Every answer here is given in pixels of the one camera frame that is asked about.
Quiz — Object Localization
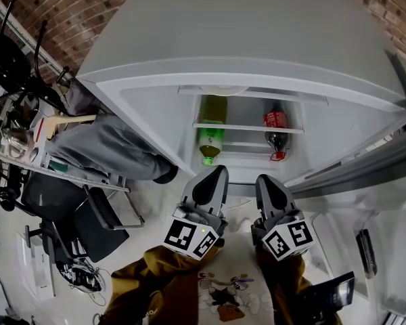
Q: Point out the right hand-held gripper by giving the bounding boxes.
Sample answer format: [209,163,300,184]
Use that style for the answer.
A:
[250,173,316,262]

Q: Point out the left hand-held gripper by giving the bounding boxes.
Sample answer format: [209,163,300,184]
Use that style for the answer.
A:
[162,165,229,261]

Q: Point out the white round plate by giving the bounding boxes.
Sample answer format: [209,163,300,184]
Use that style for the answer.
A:
[198,85,250,96]

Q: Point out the white refrigerator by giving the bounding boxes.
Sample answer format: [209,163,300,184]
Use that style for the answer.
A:
[74,0,406,320]

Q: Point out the person's right forearm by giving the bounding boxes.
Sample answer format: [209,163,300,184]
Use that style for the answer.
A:
[255,248,307,294]

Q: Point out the person's left forearm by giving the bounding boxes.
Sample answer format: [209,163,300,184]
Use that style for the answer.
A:
[110,244,221,304]

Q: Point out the black rubber wheel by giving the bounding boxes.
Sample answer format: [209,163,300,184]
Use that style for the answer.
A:
[152,166,179,185]

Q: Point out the green drink bottle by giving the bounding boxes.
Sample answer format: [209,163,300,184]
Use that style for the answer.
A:
[196,95,228,166]

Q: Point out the person's cream printed sweatshirt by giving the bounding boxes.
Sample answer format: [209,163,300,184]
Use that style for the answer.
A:
[196,215,277,325]

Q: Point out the dark cola bottle red label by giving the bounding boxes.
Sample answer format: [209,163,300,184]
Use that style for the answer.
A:
[263,102,290,162]

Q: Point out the grey fabric cover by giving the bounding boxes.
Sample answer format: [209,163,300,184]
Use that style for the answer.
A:
[49,113,179,182]

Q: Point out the black screen device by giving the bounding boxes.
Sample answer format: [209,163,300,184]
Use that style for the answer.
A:
[304,271,355,325]

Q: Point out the black mesh office chair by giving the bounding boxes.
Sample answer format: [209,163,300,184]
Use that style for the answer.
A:
[20,171,145,263]

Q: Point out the white metal shelf rack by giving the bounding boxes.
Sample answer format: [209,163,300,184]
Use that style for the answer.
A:
[0,113,145,228]

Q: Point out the green box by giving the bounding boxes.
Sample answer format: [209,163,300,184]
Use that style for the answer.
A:
[49,159,70,173]

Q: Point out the wooden clothes hanger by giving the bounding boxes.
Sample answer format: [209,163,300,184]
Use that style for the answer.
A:
[47,113,97,140]

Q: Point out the white cardboard box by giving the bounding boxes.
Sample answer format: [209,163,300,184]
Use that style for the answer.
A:
[16,232,57,299]

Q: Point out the clear glass jar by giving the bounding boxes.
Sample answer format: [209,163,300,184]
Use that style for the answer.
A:
[5,127,37,158]

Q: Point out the black headphones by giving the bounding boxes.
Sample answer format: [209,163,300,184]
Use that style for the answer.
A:
[0,187,18,213]

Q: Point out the black device with cables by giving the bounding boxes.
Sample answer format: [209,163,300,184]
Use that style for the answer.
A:
[55,261,108,306]

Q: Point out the black metal frame chair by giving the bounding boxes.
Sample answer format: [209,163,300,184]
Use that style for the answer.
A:
[0,0,70,108]

